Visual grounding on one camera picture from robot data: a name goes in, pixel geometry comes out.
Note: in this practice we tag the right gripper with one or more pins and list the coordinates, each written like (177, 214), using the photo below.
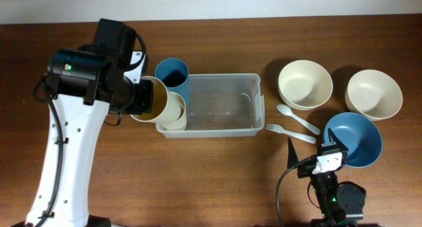
(305, 168)

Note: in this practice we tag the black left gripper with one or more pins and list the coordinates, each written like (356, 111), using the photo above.
(146, 103)

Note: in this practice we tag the blue cup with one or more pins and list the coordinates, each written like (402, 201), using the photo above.
(174, 73)
(185, 94)

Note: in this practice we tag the cream cup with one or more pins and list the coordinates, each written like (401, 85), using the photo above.
(165, 105)
(181, 123)

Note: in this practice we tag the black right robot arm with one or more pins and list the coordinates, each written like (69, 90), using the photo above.
(340, 203)

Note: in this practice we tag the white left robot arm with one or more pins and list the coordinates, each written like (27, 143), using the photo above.
(82, 86)

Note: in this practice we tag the cream bowl near container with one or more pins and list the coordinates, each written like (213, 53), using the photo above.
(304, 85)

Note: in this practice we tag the clear plastic storage container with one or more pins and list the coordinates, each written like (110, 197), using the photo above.
(222, 105)

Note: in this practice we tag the white plastic fork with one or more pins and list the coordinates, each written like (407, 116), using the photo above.
(279, 129)

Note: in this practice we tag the blue bowl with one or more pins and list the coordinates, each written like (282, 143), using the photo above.
(359, 135)

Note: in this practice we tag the white plastic spoon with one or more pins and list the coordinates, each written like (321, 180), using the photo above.
(286, 110)

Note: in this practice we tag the cream bowl far right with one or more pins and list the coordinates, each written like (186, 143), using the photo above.
(373, 94)

